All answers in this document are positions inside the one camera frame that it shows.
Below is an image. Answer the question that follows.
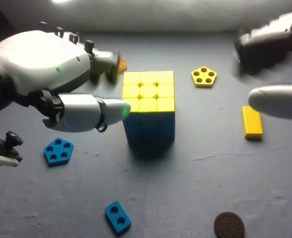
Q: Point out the grey table cloth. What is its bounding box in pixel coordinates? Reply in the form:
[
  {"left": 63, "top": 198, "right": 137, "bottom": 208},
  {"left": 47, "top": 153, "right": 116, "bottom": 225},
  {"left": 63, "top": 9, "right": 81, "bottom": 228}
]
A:
[{"left": 0, "top": 32, "right": 292, "bottom": 238}]

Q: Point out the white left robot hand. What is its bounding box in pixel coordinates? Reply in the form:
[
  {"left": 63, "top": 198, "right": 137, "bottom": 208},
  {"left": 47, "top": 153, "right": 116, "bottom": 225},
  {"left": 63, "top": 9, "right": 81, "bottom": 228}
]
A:
[{"left": 0, "top": 21, "right": 132, "bottom": 133}]

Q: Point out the orange swirl cookie toy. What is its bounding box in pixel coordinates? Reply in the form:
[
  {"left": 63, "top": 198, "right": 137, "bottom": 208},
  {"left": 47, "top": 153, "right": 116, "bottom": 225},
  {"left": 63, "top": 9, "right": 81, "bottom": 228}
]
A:
[{"left": 117, "top": 58, "right": 128, "bottom": 72}]

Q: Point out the chocolate sandwich cookie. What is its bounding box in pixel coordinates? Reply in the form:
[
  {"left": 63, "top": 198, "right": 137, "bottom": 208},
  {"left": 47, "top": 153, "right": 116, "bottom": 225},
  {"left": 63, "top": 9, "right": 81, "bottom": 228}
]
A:
[{"left": 214, "top": 212, "right": 245, "bottom": 238}]

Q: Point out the Rubik's cube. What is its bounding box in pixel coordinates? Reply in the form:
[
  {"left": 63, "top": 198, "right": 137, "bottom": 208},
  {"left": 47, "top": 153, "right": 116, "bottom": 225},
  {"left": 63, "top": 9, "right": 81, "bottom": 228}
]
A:
[{"left": 122, "top": 71, "right": 176, "bottom": 145}]

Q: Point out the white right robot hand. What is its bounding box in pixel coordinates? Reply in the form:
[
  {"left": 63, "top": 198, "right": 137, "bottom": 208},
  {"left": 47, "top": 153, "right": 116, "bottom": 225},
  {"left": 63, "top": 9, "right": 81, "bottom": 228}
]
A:
[{"left": 234, "top": 9, "right": 292, "bottom": 122}]

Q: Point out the blue two-hole block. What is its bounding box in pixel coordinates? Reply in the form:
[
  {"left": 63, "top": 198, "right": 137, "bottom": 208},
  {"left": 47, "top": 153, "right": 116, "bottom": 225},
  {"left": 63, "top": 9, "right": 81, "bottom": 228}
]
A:
[{"left": 104, "top": 200, "right": 132, "bottom": 236}]

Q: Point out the yellow rectangular block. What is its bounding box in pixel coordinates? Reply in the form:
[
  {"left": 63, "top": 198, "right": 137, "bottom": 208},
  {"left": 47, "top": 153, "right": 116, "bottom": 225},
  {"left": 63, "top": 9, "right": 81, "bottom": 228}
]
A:
[{"left": 242, "top": 106, "right": 264, "bottom": 141}]

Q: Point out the blue pentagon block with holes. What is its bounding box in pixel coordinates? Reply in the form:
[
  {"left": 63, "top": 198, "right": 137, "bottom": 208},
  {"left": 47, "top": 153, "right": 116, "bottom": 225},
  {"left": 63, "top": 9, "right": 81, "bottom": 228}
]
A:
[{"left": 43, "top": 137, "right": 74, "bottom": 167}]

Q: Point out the yellow pentagon block with holes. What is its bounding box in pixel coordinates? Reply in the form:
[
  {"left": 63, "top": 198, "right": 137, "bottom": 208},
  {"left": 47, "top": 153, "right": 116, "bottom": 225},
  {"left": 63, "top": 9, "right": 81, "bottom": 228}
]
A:
[{"left": 191, "top": 66, "right": 218, "bottom": 88}]

